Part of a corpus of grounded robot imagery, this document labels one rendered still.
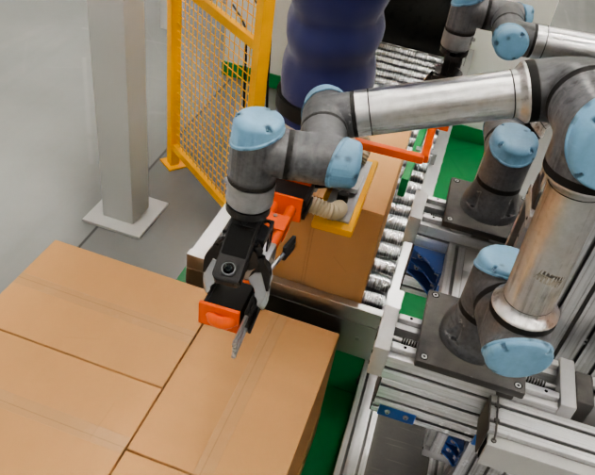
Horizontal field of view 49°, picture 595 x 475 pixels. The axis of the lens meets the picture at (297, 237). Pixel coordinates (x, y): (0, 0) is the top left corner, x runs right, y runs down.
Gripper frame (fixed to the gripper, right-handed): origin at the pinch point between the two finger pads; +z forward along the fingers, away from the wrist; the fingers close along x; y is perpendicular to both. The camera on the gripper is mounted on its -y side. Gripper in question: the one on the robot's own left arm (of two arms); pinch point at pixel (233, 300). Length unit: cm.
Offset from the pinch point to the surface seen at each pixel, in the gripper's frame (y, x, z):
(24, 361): 19, 62, 67
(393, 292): 82, -30, 60
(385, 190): 84, -19, 25
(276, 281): 70, 6, 59
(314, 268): 73, -4, 52
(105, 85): 141, 104, 50
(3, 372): 14, 65, 68
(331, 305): 69, -13, 61
